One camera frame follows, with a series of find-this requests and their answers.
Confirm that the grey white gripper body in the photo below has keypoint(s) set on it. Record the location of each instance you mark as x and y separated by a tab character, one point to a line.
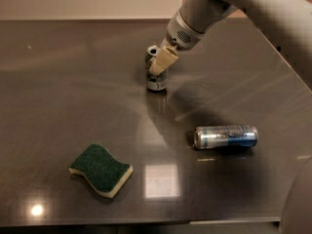
180	35

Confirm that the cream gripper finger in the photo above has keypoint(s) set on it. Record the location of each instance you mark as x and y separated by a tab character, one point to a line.
164	59

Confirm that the green white 7up can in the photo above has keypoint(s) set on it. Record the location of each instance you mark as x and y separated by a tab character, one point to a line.
154	83

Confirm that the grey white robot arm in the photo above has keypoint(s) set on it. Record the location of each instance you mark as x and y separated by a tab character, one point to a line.
285	24

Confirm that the silver blue energy drink can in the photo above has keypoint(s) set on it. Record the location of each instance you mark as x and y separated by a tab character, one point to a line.
210	137

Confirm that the green yellow sponge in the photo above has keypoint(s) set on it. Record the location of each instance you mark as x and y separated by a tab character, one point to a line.
101	170

